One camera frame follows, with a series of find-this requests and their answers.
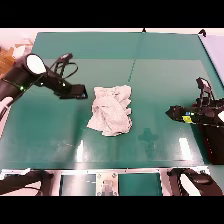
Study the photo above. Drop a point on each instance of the silver frame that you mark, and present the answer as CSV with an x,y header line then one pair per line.
x,y
106,182

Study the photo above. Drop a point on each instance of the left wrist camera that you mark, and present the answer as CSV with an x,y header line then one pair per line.
x,y
66,56

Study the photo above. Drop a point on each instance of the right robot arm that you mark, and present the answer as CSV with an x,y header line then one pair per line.
x,y
210,115

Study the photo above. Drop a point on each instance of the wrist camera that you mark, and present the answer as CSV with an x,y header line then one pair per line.
x,y
203,85
66,56

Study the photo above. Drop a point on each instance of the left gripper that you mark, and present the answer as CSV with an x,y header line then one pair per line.
x,y
74,91

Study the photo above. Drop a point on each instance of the light grey garment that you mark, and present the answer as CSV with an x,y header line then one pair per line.
x,y
111,111

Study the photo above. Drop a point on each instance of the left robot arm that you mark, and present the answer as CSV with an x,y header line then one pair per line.
x,y
20,78

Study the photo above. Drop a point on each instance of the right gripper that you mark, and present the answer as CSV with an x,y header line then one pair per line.
x,y
180,114

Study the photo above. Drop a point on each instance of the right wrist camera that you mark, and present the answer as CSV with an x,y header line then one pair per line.
x,y
203,85

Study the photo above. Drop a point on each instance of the black garment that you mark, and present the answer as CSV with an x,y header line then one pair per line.
x,y
215,143

